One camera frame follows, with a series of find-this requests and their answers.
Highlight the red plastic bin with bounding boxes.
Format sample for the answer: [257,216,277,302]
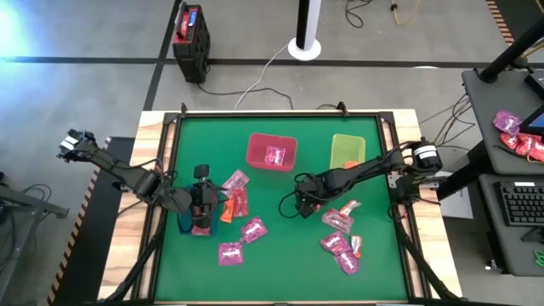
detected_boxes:
[246,133,298,173]

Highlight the grey metal stand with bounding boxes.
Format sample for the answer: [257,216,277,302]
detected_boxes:
[0,169,70,306]

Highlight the black cable bundle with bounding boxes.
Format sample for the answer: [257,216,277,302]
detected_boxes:
[418,93,477,165]

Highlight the orange cable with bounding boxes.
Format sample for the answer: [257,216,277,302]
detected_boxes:
[390,0,422,26]

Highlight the black red power box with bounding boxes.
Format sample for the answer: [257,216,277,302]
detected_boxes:
[172,2,212,84]

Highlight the black desk device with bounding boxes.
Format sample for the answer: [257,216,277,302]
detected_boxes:
[524,67,544,101]

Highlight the black keyboard desk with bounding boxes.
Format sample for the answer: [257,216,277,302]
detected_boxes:
[478,173,544,277]

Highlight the black floor cable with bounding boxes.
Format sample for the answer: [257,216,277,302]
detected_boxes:
[196,82,295,111]

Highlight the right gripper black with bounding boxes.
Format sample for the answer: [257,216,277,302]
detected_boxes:
[294,172,331,219]

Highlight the black side desk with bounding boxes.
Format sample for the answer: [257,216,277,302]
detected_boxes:
[462,67,544,176]

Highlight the black keyboard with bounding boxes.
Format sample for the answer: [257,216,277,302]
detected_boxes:
[495,180,544,227]

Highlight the black looped cable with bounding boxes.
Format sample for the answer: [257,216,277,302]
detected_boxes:
[344,0,375,29]

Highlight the white floor box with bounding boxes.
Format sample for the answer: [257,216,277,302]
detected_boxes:
[427,169,475,220]

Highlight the tablet with blue screen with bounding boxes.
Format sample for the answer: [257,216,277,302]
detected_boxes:
[518,104,544,137]

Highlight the black hazard-striped platform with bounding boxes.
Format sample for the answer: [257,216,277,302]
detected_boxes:
[46,135,136,306]
[485,0,544,46]

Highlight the white pole with round base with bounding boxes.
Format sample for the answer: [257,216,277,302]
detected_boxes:
[287,0,322,62]

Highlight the pale pink candy packet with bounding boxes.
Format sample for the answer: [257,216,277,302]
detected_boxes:
[321,208,354,235]
[220,169,251,197]

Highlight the green table mat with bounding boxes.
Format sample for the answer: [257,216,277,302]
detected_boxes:
[155,116,409,303]

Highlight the magenta Skittles candy packet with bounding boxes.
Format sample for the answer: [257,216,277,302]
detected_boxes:
[492,109,523,136]
[320,230,352,256]
[263,145,286,167]
[218,241,245,267]
[241,217,269,245]
[335,251,361,275]

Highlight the yellow-green plastic bin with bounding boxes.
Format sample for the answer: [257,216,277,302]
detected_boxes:
[329,133,367,171]

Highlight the blue plastic bin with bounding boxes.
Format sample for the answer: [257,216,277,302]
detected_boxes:
[178,183,220,237]

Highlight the white floor cable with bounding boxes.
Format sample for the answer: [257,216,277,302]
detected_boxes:
[233,42,291,111]

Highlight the black aluminium table frame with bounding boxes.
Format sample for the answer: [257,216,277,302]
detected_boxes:
[99,101,463,305]

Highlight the black slanted pole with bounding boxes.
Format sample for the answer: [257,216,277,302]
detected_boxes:
[479,16,544,84]

